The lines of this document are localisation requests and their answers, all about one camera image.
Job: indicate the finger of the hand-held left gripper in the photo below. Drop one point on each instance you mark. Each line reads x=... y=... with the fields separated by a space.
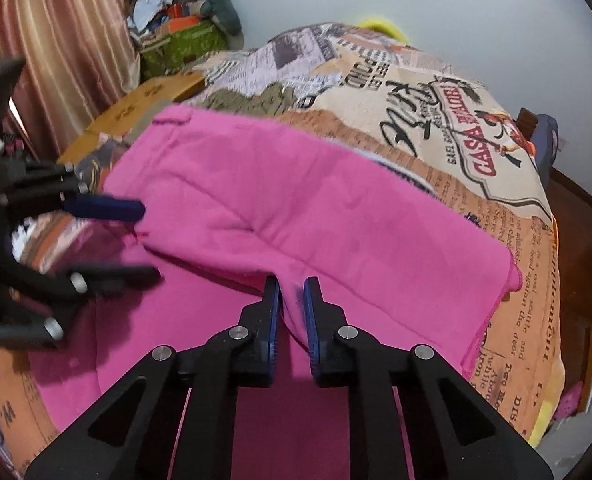
x=116 y=276
x=111 y=207

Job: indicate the wooden bed frame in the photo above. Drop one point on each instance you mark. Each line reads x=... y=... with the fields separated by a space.
x=576 y=210

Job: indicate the pink cloth on floor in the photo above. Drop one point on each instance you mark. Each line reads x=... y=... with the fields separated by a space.
x=568 y=402

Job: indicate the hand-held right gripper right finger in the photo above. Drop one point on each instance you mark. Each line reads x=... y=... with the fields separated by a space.
x=310 y=310

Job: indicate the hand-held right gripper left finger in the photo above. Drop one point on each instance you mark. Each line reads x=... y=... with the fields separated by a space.
x=274 y=310

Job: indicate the cardboard box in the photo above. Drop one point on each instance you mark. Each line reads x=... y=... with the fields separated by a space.
x=141 y=102

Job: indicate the blue cloth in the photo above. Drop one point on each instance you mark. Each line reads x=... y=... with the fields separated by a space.
x=546 y=142

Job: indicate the yellow round object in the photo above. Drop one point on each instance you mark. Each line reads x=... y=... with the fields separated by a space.
x=383 y=27

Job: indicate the striped pink curtain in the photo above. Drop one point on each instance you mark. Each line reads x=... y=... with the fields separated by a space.
x=61 y=55

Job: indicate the printed newspaper-pattern blanket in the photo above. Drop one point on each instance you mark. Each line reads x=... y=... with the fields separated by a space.
x=426 y=125

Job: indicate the grey pillow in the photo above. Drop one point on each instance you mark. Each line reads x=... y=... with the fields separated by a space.
x=223 y=7

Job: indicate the pink pants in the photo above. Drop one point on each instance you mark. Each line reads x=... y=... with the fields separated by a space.
x=296 y=210

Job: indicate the pile of clothes and bags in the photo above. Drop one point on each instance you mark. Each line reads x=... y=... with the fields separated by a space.
x=176 y=10

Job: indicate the green patterned bag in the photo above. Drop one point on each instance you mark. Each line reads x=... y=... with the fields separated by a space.
x=181 y=45

